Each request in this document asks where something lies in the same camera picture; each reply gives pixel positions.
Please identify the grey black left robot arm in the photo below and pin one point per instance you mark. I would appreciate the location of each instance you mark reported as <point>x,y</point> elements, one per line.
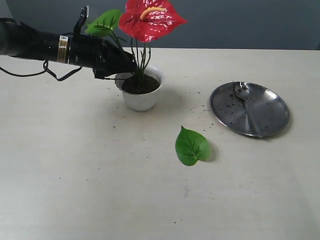
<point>19,40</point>

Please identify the dark soil in pot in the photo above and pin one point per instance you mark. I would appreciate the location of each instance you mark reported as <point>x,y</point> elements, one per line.
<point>136,87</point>

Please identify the fallen green leaf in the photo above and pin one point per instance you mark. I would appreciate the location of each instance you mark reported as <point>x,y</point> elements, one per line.
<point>191,147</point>

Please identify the artificial red flower stem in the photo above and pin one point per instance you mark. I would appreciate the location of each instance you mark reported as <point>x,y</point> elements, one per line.
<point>143,21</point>

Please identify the white scalloped flower pot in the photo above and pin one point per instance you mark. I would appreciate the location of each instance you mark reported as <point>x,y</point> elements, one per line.
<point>141,102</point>

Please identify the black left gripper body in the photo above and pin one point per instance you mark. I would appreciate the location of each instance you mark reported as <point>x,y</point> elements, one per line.
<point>83,51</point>

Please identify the round stainless steel plate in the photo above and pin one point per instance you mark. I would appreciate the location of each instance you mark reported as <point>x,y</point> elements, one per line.
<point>268,109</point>

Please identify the stainless steel spork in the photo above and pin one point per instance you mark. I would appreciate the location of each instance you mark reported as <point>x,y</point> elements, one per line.
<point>242,92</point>

